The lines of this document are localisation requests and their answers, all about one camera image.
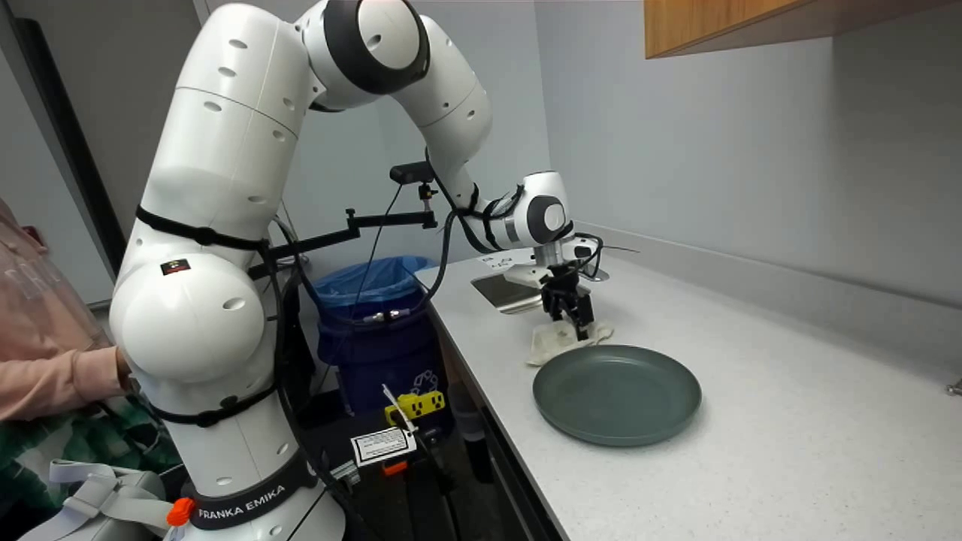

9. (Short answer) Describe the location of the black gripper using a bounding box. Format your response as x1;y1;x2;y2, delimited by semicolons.
540;261;599;340

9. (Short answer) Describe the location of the dark green round plate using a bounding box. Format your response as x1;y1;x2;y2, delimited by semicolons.
530;342;703;452

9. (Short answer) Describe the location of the pink sleeved forearm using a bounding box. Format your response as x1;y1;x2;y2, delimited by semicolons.
0;342;127;424

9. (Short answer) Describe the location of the person hand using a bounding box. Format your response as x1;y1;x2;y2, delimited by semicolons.
110;342;139;396

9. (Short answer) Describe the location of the yellow tool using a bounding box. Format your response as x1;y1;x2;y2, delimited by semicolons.
384;387;451;429

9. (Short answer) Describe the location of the blue trash bin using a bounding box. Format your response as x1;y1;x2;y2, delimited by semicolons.
308;252;447;424

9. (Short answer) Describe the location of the white label tag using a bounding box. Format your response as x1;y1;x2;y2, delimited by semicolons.
349;427;420;469

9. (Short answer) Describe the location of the orange knob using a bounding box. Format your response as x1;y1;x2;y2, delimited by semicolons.
162;497;199;529

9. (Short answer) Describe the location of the green plaid fabric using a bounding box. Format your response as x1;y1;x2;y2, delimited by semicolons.
0;395;190;516

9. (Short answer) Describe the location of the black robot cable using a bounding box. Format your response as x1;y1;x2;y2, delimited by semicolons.
418;147;507;305

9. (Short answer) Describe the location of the black camera on mount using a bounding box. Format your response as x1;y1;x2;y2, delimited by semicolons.
389;161;438;191

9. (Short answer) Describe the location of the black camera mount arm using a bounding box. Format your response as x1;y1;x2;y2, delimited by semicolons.
260;204;441;267

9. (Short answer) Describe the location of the wooden wall cabinet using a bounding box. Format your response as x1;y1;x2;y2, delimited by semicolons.
644;0;962;62

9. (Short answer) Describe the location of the grey strap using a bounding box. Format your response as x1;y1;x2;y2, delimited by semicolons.
19;459;180;541

